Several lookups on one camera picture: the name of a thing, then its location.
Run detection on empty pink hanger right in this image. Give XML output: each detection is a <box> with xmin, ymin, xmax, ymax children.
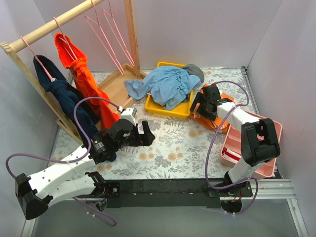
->
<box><xmin>102</xmin><ymin>1</ymin><xmax>134</xmax><ymax>66</ymax></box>

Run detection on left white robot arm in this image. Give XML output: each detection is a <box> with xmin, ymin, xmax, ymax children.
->
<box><xmin>15</xmin><ymin>119</ymin><xmax>156</xmax><ymax>220</ymax></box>

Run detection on purple cable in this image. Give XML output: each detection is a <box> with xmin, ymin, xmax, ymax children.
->
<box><xmin>205</xmin><ymin>80</ymin><xmax>260</xmax><ymax>215</ymax></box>
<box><xmin>5</xmin><ymin>96</ymin><xmax>121</xmax><ymax>181</ymax></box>

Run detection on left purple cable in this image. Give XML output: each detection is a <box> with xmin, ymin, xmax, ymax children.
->
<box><xmin>5</xmin><ymin>96</ymin><xmax>121</xmax><ymax>181</ymax></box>

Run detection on pink hanger with navy garment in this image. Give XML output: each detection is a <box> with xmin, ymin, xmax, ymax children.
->
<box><xmin>20</xmin><ymin>36</ymin><xmax>56</xmax><ymax>82</ymax></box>

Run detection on red cloth front compartment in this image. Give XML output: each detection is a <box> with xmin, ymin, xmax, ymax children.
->
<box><xmin>222</xmin><ymin>148</ymin><xmax>241</xmax><ymax>161</ymax></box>

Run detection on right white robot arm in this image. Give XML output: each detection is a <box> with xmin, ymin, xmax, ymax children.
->
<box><xmin>190</xmin><ymin>82</ymin><xmax>280</xmax><ymax>196</ymax></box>

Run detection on wooden clothes rack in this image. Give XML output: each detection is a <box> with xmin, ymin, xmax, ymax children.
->
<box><xmin>0</xmin><ymin>0</ymin><xmax>146</xmax><ymax>144</ymax></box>

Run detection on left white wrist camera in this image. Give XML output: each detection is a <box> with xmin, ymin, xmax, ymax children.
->
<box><xmin>120</xmin><ymin>107</ymin><xmax>137</xmax><ymax>126</ymax></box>

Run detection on yellow plastic tray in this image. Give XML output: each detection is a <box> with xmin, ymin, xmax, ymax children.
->
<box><xmin>145</xmin><ymin>62</ymin><xmax>193</xmax><ymax>118</ymax></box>

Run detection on empty pink hanger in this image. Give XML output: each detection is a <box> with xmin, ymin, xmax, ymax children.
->
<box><xmin>102</xmin><ymin>1</ymin><xmax>134</xmax><ymax>66</ymax></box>
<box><xmin>85</xmin><ymin>0</ymin><xmax>124</xmax><ymax>76</ymax></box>

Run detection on floral patterned table mat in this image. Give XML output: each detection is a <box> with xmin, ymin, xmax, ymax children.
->
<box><xmin>50</xmin><ymin>68</ymin><xmax>248</xmax><ymax>179</ymax></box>

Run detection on light blue shorts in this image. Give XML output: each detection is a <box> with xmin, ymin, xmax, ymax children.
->
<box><xmin>124</xmin><ymin>66</ymin><xmax>201</xmax><ymax>111</ymax></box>

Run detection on pink hanger with orange garment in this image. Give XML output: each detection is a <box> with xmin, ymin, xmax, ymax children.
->
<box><xmin>53</xmin><ymin>17</ymin><xmax>78</xmax><ymax>60</ymax></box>

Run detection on orange tie-dye shorts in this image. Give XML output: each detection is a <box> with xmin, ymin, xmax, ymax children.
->
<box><xmin>189</xmin><ymin>84</ymin><xmax>234</xmax><ymax>130</ymax></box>

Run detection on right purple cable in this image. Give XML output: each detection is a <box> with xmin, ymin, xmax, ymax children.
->
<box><xmin>205</xmin><ymin>80</ymin><xmax>260</xmax><ymax>215</ymax></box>

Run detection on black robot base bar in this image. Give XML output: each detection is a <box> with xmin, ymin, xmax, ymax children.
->
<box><xmin>74</xmin><ymin>172</ymin><xmax>255</xmax><ymax>214</ymax></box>

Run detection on bright orange garment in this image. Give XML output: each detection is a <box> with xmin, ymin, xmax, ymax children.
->
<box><xmin>54</xmin><ymin>33</ymin><xmax>119</xmax><ymax>129</ymax></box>

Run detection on empty pink hanger left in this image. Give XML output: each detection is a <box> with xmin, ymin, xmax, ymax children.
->
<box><xmin>85</xmin><ymin>0</ymin><xmax>124</xmax><ymax>76</ymax></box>

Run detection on navy blue garment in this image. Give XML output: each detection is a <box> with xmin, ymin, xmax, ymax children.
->
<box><xmin>33</xmin><ymin>55</ymin><xmax>99</xmax><ymax>139</ymax></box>

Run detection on grey shorts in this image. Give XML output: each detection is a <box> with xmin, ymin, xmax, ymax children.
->
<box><xmin>182</xmin><ymin>64</ymin><xmax>204</xmax><ymax>83</ymax></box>

